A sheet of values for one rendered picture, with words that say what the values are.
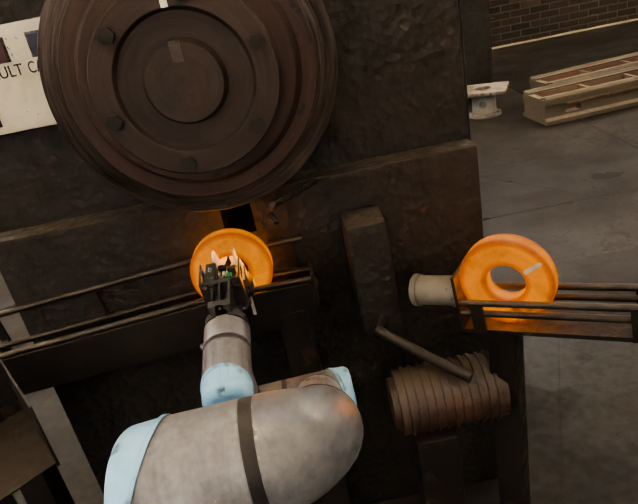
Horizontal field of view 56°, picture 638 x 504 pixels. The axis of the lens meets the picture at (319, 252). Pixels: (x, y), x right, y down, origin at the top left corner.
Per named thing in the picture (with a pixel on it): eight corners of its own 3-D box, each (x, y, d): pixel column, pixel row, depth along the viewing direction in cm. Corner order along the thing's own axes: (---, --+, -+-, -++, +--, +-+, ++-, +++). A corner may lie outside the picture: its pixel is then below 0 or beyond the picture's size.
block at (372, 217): (356, 312, 129) (337, 208, 119) (393, 304, 129) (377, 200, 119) (363, 339, 119) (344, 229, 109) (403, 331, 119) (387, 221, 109)
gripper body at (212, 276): (240, 254, 105) (242, 302, 96) (252, 289, 110) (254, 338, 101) (197, 263, 105) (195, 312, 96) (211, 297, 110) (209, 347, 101)
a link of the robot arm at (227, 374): (209, 429, 90) (192, 395, 85) (210, 372, 98) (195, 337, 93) (260, 419, 90) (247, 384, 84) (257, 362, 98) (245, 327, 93)
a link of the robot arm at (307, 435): (364, 373, 54) (343, 351, 103) (245, 402, 54) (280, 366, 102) (396, 504, 53) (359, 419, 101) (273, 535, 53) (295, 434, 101)
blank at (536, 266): (503, 326, 108) (498, 336, 106) (447, 260, 108) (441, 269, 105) (578, 288, 98) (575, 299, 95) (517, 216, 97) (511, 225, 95)
